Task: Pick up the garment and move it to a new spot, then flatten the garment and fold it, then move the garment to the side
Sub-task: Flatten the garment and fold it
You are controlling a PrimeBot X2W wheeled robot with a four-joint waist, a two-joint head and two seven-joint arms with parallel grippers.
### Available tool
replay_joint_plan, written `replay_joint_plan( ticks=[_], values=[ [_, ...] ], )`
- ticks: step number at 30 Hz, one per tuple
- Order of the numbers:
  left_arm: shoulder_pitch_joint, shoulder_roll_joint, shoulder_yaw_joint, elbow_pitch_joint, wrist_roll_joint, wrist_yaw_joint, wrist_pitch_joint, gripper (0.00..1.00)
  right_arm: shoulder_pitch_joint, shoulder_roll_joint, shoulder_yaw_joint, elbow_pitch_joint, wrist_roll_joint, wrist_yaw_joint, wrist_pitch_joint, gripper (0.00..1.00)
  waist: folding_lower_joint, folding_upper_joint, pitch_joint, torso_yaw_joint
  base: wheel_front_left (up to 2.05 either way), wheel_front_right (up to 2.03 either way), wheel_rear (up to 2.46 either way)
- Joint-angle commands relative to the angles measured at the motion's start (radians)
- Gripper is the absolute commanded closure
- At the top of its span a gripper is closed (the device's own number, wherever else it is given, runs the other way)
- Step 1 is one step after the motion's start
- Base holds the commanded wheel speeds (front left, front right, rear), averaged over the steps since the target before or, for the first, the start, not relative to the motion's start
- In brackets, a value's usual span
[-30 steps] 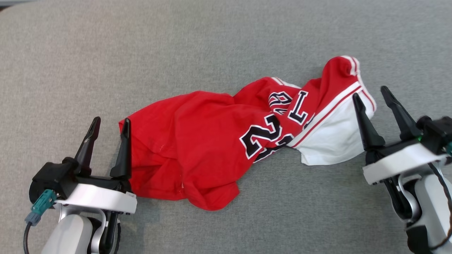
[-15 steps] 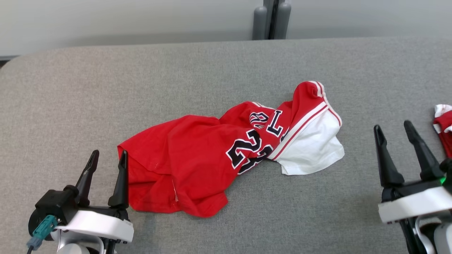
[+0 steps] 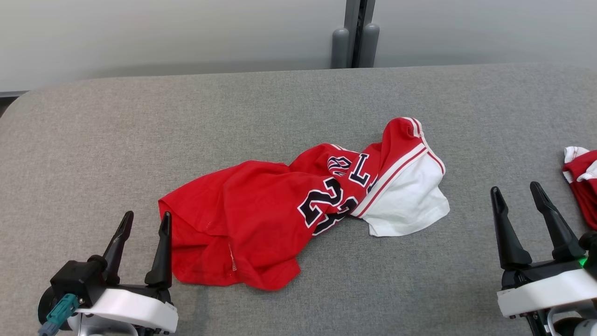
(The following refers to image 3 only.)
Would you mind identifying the black cable with teal plug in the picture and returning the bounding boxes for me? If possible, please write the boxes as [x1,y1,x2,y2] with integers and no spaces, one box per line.
[38,294,80,336]

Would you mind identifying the red white basketball jersey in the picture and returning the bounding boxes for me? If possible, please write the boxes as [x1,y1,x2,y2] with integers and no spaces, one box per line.
[159,117,451,292]

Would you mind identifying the red shorts with white trim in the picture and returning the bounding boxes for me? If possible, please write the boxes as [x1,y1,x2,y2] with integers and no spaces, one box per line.
[562,146,597,231]

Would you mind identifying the grey partition post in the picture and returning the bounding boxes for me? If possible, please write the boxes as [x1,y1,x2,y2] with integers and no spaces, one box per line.
[331,0,381,70]

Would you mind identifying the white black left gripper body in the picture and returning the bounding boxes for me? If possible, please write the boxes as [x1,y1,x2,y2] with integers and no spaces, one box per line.
[75,282,179,335]

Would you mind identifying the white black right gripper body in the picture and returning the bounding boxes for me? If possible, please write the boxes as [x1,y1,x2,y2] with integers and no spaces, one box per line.
[497,259,597,319]

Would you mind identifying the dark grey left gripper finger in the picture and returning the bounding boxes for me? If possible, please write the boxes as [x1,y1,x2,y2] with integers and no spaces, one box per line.
[145,211,173,287]
[100,211,134,285]

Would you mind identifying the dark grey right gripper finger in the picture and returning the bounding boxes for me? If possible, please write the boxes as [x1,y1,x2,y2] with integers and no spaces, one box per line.
[530,182,586,262]
[490,187,532,270]

